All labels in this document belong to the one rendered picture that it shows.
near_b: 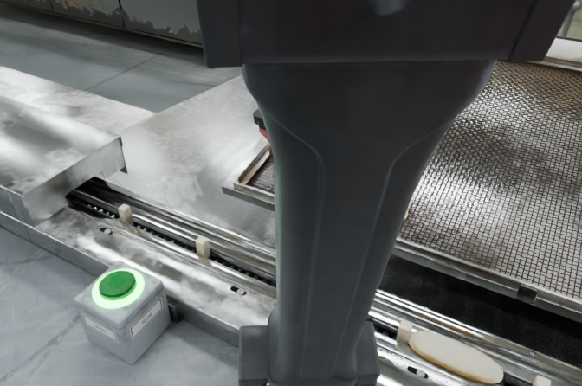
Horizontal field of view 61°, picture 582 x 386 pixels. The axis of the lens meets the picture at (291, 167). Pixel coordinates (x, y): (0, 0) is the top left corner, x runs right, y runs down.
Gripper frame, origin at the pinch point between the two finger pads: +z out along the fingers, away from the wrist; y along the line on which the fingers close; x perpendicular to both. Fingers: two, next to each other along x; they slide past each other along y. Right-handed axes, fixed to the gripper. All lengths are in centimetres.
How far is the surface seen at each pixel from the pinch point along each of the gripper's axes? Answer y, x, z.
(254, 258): 13.3, 0.5, 7.7
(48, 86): -7, -76, 14
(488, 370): 13.4, 30.9, 7.0
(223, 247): 14.0, -4.2, 7.6
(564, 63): -46, 26, 4
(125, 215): 17.3, -19.4, 5.9
